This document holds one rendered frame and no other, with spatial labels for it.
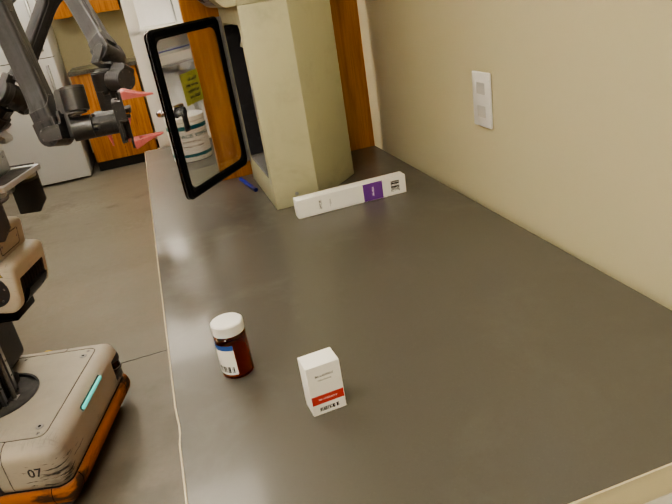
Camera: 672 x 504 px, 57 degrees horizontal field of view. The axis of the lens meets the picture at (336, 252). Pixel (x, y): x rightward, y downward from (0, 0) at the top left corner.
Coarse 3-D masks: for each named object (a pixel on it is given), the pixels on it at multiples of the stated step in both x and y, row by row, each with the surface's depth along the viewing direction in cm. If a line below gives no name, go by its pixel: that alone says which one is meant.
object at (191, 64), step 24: (168, 48) 142; (192, 48) 150; (216, 48) 160; (168, 72) 142; (192, 72) 151; (216, 72) 160; (192, 96) 151; (216, 96) 160; (192, 120) 151; (216, 120) 161; (192, 144) 151; (216, 144) 161; (192, 168) 152; (216, 168) 161
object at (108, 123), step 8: (112, 104) 145; (104, 112) 147; (112, 112) 147; (96, 120) 146; (104, 120) 146; (112, 120) 147; (104, 128) 147; (112, 128) 148; (120, 128) 148; (96, 136) 148
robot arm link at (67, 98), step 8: (64, 88) 144; (72, 88) 144; (80, 88) 145; (56, 96) 146; (64, 96) 144; (72, 96) 144; (80, 96) 145; (56, 104) 146; (64, 104) 145; (72, 104) 144; (80, 104) 145; (88, 104) 147; (56, 112) 146; (64, 112) 146; (64, 120) 147; (48, 128) 145; (56, 128) 145; (64, 128) 147; (40, 136) 146; (48, 136) 146; (56, 136) 145; (64, 136) 146
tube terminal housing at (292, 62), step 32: (256, 0) 132; (288, 0) 135; (320, 0) 147; (224, 32) 160; (256, 32) 135; (288, 32) 137; (320, 32) 148; (256, 64) 137; (288, 64) 139; (320, 64) 149; (256, 96) 140; (288, 96) 142; (320, 96) 150; (288, 128) 144; (320, 128) 151; (288, 160) 147; (320, 160) 152; (288, 192) 150
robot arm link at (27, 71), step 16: (0, 0) 142; (0, 16) 143; (16, 16) 146; (0, 32) 144; (16, 32) 144; (16, 48) 144; (16, 64) 145; (32, 64) 146; (16, 80) 146; (32, 80) 145; (32, 96) 146; (48, 96) 147; (32, 112) 146; (48, 112) 146; (48, 144) 147; (64, 144) 151
